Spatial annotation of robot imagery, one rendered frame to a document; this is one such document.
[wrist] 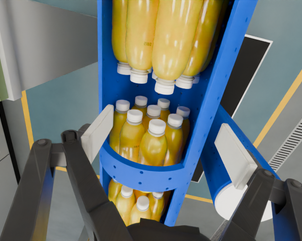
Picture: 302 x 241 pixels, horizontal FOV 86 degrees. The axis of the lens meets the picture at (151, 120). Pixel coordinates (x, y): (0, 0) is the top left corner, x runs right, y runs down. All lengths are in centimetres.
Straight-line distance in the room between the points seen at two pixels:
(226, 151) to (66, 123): 190
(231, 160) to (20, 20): 71
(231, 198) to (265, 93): 122
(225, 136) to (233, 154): 3
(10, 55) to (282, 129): 210
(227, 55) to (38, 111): 199
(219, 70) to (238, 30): 6
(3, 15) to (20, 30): 8
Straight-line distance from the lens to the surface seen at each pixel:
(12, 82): 71
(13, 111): 231
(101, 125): 16
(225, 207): 82
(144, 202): 56
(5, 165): 263
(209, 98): 30
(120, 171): 38
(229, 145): 18
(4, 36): 68
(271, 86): 181
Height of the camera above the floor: 148
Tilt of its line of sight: 62 degrees down
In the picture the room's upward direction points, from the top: 171 degrees counter-clockwise
